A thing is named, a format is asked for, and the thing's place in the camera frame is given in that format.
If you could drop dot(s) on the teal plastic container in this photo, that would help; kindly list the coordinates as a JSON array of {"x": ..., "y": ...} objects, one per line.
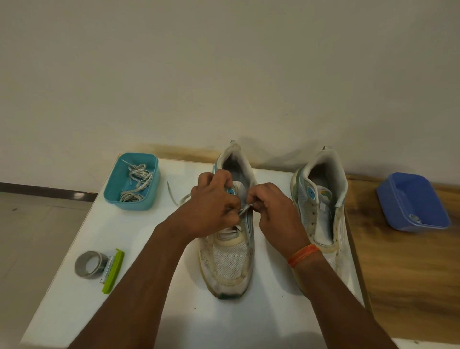
[{"x": 113, "y": 187}]

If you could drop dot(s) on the worn white sneaker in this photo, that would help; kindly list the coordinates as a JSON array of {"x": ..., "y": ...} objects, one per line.
[
  {"x": 330, "y": 172},
  {"x": 226, "y": 266}
]

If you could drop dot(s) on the green utility cutter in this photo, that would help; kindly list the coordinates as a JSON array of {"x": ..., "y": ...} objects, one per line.
[{"x": 114, "y": 273}]

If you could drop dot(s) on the person's left hand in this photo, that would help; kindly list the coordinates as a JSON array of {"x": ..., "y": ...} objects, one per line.
[{"x": 205, "y": 212}]

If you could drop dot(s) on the person's right forearm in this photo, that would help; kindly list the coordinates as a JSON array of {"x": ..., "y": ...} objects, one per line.
[{"x": 338, "y": 305}]

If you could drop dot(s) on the person's right hand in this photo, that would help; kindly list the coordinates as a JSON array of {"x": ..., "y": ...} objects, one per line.
[{"x": 284, "y": 219}]

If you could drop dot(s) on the grey tape roll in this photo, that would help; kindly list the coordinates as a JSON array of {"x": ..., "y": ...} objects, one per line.
[{"x": 81, "y": 271}]

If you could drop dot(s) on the person's left forearm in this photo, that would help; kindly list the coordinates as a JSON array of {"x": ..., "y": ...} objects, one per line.
[{"x": 133, "y": 298}]

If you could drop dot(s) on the orange thread wristband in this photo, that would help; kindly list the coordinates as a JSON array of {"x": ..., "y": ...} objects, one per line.
[{"x": 303, "y": 255}]

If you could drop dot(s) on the blue plastic container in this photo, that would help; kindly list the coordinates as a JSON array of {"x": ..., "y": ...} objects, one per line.
[{"x": 409, "y": 201}]

